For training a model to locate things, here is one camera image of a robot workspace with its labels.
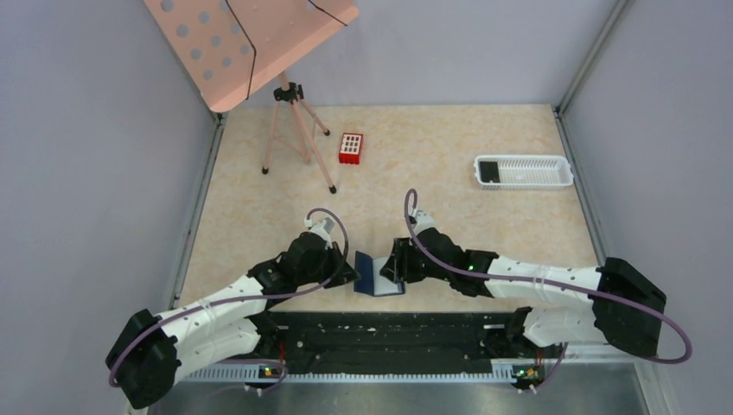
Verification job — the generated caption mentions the dark blue leather card holder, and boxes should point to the dark blue leather card holder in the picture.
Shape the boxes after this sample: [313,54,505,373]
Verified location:
[353,251,405,297]

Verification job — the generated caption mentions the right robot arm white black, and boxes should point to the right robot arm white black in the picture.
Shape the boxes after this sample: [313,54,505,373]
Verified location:
[379,228,666,358]

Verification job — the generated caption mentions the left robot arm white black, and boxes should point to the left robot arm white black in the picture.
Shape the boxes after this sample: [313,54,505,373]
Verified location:
[105,232,358,409]

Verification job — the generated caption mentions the black card in basket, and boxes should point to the black card in basket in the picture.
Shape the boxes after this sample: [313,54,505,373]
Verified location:
[478,160,501,185]

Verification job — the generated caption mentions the red box with white grid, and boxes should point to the red box with white grid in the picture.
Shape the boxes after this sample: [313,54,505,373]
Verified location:
[338,132,364,165]

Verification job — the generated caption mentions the white plastic slotted basket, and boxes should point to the white plastic slotted basket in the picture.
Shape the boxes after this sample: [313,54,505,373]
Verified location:
[473,155,574,190]

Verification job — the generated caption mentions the pink tripod stand legs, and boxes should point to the pink tripod stand legs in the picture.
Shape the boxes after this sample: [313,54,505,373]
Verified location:
[261,71,337,195]

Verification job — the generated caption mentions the pink perforated music stand desk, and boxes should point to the pink perforated music stand desk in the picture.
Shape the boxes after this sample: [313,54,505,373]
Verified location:
[144,0,360,112]

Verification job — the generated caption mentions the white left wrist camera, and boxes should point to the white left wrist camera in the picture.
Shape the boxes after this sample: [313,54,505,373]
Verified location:
[304,218,335,243]

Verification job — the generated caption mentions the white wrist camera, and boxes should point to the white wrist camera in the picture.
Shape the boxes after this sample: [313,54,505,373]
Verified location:
[304,218,335,243]
[407,208,435,235]

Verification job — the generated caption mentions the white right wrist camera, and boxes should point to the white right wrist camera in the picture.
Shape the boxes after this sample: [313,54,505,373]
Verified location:
[407,208,435,235]

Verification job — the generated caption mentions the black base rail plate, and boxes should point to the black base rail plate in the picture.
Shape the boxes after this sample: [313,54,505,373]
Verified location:
[223,310,551,380]

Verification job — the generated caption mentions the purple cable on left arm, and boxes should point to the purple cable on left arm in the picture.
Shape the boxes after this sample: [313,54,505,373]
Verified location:
[108,207,350,389]

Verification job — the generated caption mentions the black cord on music stand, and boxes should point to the black cord on music stand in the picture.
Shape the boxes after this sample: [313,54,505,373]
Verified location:
[225,0,348,101]

